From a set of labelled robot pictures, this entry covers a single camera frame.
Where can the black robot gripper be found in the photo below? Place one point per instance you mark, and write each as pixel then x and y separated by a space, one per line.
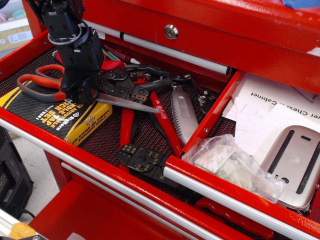
pixel 82 57

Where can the orange grey handled scissors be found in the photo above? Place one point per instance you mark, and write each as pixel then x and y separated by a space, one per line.
pixel 42 87

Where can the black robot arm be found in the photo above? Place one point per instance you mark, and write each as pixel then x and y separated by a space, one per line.
pixel 58 13

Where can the large open red drawer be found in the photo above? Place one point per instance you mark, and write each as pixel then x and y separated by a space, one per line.
pixel 183 217

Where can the black red drawer liner mat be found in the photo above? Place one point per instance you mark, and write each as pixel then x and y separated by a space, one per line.
pixel 101 147

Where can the red lower drawer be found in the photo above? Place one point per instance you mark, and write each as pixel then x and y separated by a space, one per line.
pixel 81 209

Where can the small open red drawer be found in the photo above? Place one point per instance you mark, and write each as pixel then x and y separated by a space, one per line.
pixel 220 193

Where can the yellow black tap wrench box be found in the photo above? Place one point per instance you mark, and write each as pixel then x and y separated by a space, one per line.
pixel 71 122

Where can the red black ratchet crimping tool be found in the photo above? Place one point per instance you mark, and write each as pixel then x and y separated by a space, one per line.
pixel 88 77

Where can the red marker pen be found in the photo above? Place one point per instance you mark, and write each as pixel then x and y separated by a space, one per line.
pixel 126 57

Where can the grey black pliers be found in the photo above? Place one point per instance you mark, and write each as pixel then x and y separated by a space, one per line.
pixel 151 77

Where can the silver cabinet lock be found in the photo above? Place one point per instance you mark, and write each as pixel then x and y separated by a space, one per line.
pixel 171 32

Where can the black device on floor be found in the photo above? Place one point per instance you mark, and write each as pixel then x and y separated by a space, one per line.
pixel 15 182

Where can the red tool chest cabinet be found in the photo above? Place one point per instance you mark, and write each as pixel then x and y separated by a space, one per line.
pixel 261 37

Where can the clear plastic bag of parts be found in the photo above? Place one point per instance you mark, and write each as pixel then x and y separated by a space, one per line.
pixel 222 157

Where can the white cabinet manual paper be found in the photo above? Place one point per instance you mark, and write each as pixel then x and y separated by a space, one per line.
pixel 262 108

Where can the red handled wire crimper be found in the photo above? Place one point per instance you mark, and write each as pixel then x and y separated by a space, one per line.
pixel 146 140

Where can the silver wireless mouse upside down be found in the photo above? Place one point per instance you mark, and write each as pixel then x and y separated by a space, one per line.
pixel 294 158

